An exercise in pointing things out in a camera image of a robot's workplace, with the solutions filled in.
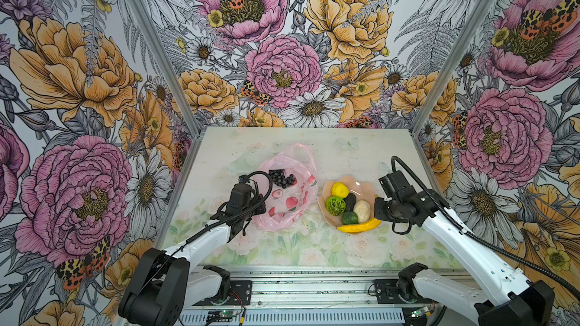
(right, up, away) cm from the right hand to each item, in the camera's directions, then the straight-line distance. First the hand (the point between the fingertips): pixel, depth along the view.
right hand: (380, 217), depth 77 cm
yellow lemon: (-11, +7, +14) cm, 19 cm away
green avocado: (-9, -2, +6) cm, 11 cm away
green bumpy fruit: (-13, +1, +10) cm, 16 cm away
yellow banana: (-7, -4, +2) cm, 8 cm away
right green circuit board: (+11, -28, -6) cm, 31 cm away
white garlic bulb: (-3, 0, +8) cm, 9 cm away
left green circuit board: (-52, -29, -6) cm, 59 cm away
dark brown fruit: (-7, +2, +14) cm, 16 cm away
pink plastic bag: (-27, +2, +19) cm, 33 cm away
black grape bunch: (-35, +11, +21) cm, 43 cm away
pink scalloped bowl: (-1, +6, +20) cm, 20 cm away
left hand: (-41, +1, +12) cm, 43 cm away
